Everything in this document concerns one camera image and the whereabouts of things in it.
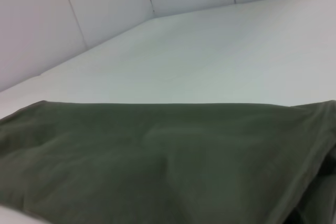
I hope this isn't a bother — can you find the dark green printed T-shirt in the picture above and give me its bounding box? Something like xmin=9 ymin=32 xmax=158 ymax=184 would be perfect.
xmin=0 ymin=100 xmax=336 ymax=224

